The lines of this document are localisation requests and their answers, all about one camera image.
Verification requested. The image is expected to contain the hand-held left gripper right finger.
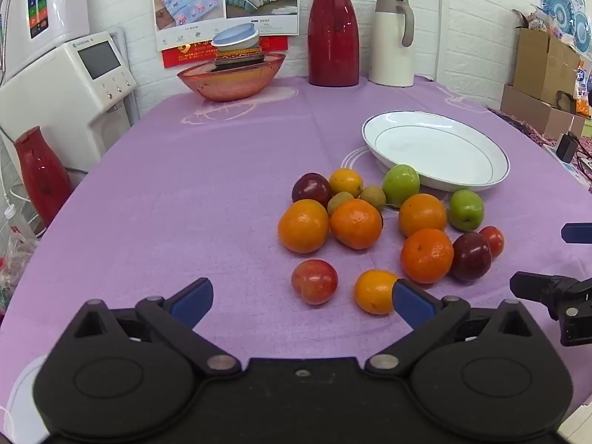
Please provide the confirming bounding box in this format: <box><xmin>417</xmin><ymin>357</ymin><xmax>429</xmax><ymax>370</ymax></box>
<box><xmin>365</xmin><ymin>279</ymin><xmax>537</xmax><ymax>377</ymax></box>

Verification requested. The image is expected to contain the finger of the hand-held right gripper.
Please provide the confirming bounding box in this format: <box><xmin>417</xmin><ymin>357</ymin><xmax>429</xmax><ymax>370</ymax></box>
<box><xmin>510</xmin><ymin>272</ymin><xmax>567</xmax><ymax>320</ymax></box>
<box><xmin>561</xmin><ymin>223</ymin><xmax>592</xmax><ymax>244</ymax></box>

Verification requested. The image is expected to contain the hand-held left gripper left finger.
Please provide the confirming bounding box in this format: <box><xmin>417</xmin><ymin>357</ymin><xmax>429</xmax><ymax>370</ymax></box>
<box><xmin>69</xmin><ymin>277</ymin><xmax>242</xmax><ymax>377</ymax></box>

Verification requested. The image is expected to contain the small yellow-orange citrus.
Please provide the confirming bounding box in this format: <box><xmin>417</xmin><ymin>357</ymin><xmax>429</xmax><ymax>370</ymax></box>
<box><xmin>328</xmin><ymin>168</ymin><xmax>364</xmax><ymax>199</ymax></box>
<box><xmin>354</xmin><ymin>269</ymin><xmax>401</xmax><ymax>315</ymax></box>

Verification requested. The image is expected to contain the orange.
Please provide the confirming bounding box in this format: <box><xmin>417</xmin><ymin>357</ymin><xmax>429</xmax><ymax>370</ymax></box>
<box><xmin>277</xmin><ymin>199</ymin><xmax>330</xmax><ymax>254</ymax></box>
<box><xmin>400</xmin><ymin>228</ymin><xmax>455</xmax><ymax>285</ymax></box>
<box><xmin>398</xmin><ymin>193</ymin><xmax>447</xmax><ymax>238</ymax></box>
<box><xmin>330</xmin><ymin>199</ymin><xmax>384</xmax><ymax>250</ymax></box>

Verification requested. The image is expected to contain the small red tomato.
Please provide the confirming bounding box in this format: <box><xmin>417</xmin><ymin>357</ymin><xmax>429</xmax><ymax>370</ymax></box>
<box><xmin>478</xmin><ymin>226</ymin><xmax>505</xmax><ymax>259</ymax></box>

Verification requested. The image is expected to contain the dark red plum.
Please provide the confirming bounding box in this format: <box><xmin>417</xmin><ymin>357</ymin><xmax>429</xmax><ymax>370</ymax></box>
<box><xmin>451</xmin><ymin>232</ymin><xmax>492</xmax><ymax>282</ymax></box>
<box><xmin>291</xmin><ymin>172</ymin><xmax>333</xmax><ymax>209</ymax></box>

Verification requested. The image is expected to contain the pink-red plum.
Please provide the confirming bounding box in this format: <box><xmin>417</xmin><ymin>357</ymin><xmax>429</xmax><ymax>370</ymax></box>
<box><xmin>291</xmin><ymin>259</ymin><xmax>339</xmax><ymax>306</ymax></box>

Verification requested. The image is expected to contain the green jujube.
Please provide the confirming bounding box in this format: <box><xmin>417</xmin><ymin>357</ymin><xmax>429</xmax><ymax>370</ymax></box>
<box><xmin>382</xmin><ymin>164</ymin><xmax>421</xmax><ymax>207</ymax></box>
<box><xmin>450</xmin><ymin>189</ymin><xmax>485</xmax><ymax>232</ymax></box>

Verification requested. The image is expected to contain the brown longan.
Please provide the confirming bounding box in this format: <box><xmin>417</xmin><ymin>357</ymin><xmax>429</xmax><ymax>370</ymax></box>
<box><xmin>327</xmin><ymin>191</ymin><xmax>356</xmax><ymax>216</ymax></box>
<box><xmin>359</xmin><ymin>185</ymin><xmax>387</xmax><ymax>209</ymax></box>

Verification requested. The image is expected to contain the white plate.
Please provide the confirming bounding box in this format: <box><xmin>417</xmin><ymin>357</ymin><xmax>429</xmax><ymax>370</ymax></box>
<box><xmin>361</xmin><ymin>111</ymin><xmax>510</xmax><ymax>192</ymax></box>

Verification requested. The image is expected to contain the white power strip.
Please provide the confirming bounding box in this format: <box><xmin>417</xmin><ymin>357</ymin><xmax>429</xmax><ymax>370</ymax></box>
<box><xmin>543</xmin><ymin>143</ymin><xmax>592</xmax><ymax>188</ymax></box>

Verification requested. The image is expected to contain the black power adapter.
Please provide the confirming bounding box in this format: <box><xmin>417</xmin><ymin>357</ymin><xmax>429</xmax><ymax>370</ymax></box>
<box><xmin>555</xmin><ymin>132</ymin><xmax>581</xmax><ymax>164</ymax></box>

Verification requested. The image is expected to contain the patterned cloth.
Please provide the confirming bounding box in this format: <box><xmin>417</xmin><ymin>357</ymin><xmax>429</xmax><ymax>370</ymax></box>
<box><xmin>485</xmin><ymin>106</ymin><xmax>592</xmax><ymax>186</ymax></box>

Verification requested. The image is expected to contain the purple tablecloth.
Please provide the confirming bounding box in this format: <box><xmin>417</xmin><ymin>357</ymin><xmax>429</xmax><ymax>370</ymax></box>
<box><xmin>0</xmin><ymin>74</ymin><xmax>592</xmax><ymax>444</ymax></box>

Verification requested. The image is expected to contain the flat cardboard box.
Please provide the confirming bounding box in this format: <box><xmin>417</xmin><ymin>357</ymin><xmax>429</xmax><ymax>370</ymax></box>
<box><xmin>501</xmin><ymin>84</ymin><xmax>588</xmax><ymax>139</ymax></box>

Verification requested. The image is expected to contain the tall cardboard box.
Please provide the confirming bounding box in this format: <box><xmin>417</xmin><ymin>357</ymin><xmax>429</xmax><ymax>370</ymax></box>
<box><xmin>511</xmin><ymin>9</ymin><xmax>581</xmax><ymax>105</ymax></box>

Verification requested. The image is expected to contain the clear plastic bag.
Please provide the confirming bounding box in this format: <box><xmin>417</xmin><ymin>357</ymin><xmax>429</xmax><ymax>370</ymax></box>
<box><xmin>0</xmin><ymin>236</ymin><xmax>38</xmax><ymax>315</ymax></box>

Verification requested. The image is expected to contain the clear plastic bottle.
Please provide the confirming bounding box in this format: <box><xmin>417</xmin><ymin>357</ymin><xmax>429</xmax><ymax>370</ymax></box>
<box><xmin>2</xmin><ymin>203</ymin><xmax>35</xmax><ymax>250</ymax></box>

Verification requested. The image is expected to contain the red vase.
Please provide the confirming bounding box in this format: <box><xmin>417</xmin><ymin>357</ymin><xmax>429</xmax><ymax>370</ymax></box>
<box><xmin>13</xmin><ymin>126</ymin><xmax>75</xmax><ymax>227</ymax></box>

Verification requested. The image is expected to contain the red translucent bowl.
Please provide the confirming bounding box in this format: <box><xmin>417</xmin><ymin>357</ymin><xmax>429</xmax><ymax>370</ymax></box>
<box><xmin>177</xmin><ymin>53</ymin><xmax>287</xmax><ymax>102</ymax></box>

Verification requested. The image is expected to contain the dark patterned bowl stack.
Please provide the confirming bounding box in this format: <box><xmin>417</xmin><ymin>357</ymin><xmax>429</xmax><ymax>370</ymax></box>
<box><xmin>213</xmin><ymin>48</ymin><xmax>269</xmax><ymax>72</ymax></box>

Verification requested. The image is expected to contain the white water dispenser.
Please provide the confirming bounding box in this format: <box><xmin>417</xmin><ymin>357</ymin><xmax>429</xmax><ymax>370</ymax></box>
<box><xmin>0</xmin><ymin>30</ymin><xmax>138</xmax><ymax>167</ymax></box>

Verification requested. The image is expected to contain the white thermos jug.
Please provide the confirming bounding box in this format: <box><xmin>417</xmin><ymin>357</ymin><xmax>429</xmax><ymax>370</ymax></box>
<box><xmin>368</xmin><ymin>0</ymin><xmax>417</xmax><ymax>88</ymax></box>

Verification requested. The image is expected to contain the blue-lidded bowl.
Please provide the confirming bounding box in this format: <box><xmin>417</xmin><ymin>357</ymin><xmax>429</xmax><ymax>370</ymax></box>
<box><xmin>211</xmin><ymin>23</ymin><xmax>260</xmax><ymax>53</ymax></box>

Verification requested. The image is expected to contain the red thermos jug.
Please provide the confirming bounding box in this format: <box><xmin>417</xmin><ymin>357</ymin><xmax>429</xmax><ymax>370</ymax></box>
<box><xmin>307</xmin><ymin>0</ymin><xmax>360</xmax><ymax>87</ymax></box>

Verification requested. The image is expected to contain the blue patterned wall decoration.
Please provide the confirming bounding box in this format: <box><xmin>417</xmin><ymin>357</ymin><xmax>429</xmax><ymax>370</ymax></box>
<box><xmin>539</xmin><ymin>0</ymin><xmax>592</xmax><ymax>54</ymax></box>

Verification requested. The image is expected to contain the red wall hanging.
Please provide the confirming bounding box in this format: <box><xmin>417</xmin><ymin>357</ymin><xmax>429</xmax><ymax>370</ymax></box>
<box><xmin>161</xmin><ymin>36</ymin><xmax>288</xmax><ymax>69</ymax></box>

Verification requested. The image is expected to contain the white wall water purifier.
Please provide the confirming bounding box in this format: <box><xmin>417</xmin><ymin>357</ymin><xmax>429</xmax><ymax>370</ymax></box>
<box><xmin>4</xmin><ymin>0</ymin><xmax>91</xmax><ymax>77</ymax></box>

